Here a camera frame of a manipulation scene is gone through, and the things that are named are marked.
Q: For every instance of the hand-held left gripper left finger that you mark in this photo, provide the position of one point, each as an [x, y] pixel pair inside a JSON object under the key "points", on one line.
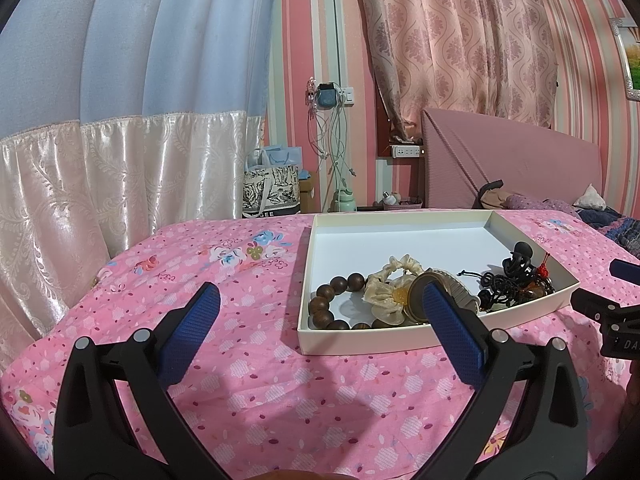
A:
{"points": [[192, 332]]}

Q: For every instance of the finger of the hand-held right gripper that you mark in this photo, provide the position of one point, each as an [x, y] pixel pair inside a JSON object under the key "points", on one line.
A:
{"points": [[600, 305], [627, 270]]}

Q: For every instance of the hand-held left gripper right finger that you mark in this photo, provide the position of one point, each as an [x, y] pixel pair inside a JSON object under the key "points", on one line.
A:
{"points": [[455, 332]]}

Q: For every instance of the beige ribbed hair clip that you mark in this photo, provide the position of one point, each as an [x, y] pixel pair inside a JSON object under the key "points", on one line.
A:
{"points": [[462, 295]]}

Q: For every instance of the black hair clip and ties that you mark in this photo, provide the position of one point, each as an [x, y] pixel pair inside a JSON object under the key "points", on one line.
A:
{"points": [[492, 285]]}

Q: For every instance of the cream satin scrunchie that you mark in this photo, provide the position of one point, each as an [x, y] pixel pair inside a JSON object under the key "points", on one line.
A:
{"points": [[380, 297]]}

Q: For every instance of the black hair claw clip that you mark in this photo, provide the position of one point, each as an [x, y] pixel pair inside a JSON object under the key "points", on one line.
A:
{"points": [[522, 250]]}

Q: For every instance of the white shallow box tray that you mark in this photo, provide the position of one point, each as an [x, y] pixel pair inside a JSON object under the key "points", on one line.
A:
{"points": [[400, 240]]}

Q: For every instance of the dark blue blanket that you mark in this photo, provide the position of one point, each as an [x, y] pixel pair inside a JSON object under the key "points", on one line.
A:
{"points": [[620, 230]]}

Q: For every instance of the pink floral bedsheet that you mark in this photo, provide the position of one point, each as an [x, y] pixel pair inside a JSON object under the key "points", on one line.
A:
{"points": [[225, 260]]}

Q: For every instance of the small white pillow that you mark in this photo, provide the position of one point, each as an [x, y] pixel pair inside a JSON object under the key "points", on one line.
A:
{"points": [[590, 199]]}

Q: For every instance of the purple dotted pillow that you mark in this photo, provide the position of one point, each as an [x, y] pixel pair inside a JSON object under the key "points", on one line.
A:
{"points": [[540, 205]]}

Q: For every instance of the pink plastic basket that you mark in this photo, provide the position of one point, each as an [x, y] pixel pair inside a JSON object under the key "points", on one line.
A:
{"points": [[410, 205]]}

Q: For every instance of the brown and black bag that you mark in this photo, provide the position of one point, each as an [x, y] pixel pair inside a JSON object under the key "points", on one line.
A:
{"points": [[492, 197]]}

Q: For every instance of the pink ribbed headboard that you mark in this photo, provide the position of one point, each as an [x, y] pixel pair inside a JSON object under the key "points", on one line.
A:
{"points": [[525, 160]]}

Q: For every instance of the small white bottle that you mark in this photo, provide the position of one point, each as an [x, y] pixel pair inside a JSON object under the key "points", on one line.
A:
{"points": [[388, 197]]}

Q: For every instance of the floral print tote bag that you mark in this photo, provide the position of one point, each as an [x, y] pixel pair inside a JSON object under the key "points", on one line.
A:
{"points": [[272, 192]]}

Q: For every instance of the green water bottle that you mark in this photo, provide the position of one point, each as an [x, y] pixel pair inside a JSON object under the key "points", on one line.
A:
{"points": [[345, 202]]}

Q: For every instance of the brown cardboard box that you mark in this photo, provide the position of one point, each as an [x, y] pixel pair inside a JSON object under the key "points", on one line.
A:
{"points": [[306, 195]]}

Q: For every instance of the white power strip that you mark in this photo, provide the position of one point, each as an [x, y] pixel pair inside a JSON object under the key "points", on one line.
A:
{"points": [[407, 151]]}

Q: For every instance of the light blue gift bag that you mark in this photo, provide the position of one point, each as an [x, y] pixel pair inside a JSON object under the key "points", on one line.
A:
{"points": [[285, 156]]}

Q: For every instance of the blue and cream curtain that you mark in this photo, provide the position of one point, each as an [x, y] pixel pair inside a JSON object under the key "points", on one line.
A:
{"points": [[125, 85]]}

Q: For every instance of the blue hanging pouch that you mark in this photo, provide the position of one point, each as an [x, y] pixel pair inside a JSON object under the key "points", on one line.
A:
{"points": [[326, 97]]}

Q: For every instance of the pink patterned curtain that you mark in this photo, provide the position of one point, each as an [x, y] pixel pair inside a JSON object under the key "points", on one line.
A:
{"points": [[450, 35]]}

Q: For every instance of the silver picture frame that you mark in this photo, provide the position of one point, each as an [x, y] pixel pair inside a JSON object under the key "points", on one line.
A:
{"points": [[630, 55]]}

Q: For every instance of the white wall socket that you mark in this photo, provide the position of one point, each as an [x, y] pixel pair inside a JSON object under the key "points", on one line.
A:
{"points": [[348, 96]]}

